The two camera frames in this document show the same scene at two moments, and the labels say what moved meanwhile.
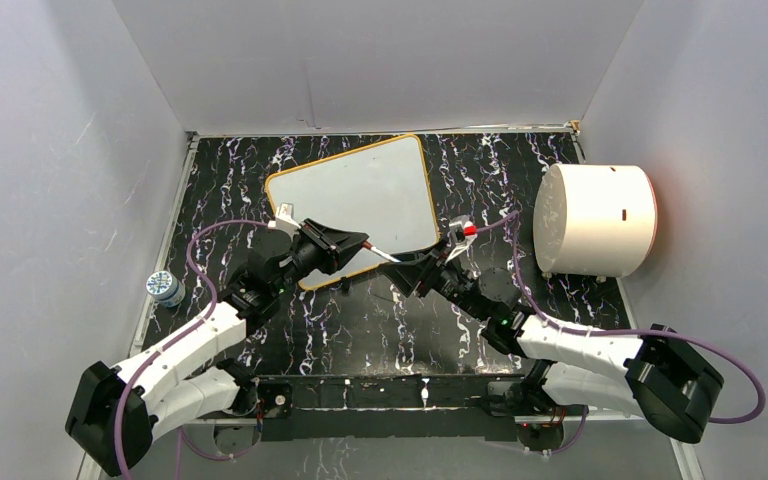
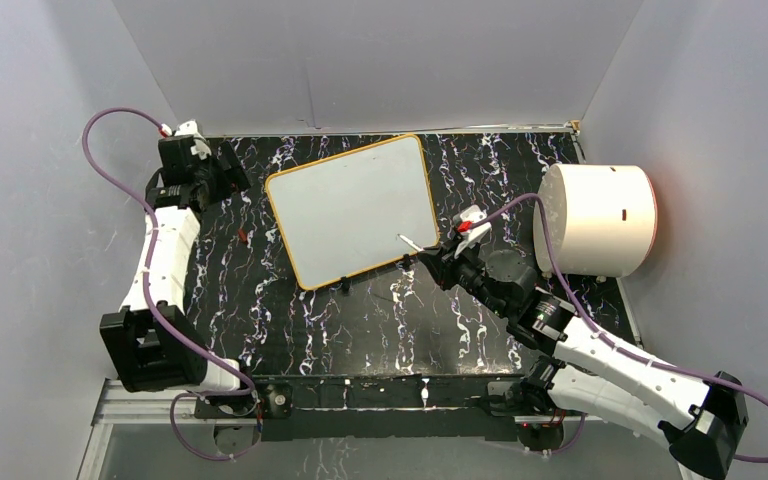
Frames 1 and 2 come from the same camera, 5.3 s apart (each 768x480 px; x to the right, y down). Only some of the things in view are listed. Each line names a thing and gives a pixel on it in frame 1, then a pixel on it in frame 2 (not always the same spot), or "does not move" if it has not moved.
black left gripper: x=337 y=249 to x=235 y=179
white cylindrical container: x=595 y=220 does not move
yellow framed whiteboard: x=383 y=192 does not move
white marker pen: x=384 y=255 to x=410 y=243
